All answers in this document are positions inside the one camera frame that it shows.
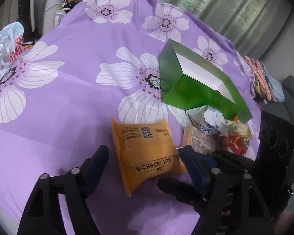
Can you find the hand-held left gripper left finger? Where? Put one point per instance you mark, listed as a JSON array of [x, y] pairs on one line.
[[96, 167]]

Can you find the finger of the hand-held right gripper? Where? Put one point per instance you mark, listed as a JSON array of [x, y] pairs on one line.
[[176, 188], [237, 162]]

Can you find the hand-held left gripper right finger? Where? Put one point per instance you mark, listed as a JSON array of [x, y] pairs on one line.
[[193, 170]]

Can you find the orange red snack packet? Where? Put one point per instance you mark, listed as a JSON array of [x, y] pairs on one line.
[[232, 144]]

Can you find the beige labelled snack packet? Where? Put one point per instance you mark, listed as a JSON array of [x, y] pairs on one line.
[[198, 139]]

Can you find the orange labelled snack packet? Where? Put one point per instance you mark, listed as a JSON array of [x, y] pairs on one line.
[[147, 151]]

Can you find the green cardboard box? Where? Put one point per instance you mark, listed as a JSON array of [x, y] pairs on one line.
[[186, 90]]

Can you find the cream snack packet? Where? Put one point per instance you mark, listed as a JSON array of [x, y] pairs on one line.
[[237, 127]]

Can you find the white blue snack packet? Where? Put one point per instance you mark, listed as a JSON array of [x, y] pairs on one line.
[[205, 122]]

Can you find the purple floral blanket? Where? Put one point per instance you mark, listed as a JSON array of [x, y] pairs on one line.
[[76, 102]]

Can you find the folded colourful clothes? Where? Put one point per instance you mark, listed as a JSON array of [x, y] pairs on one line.
[[262, 78]]

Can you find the grey green curtain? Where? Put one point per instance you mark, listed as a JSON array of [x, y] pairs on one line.
[[235, 12]]

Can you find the white plastic bag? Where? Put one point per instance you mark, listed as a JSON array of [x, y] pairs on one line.
[[2, 44]]

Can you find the patterned cloth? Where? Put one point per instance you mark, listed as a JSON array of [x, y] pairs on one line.
[[66, 6]]

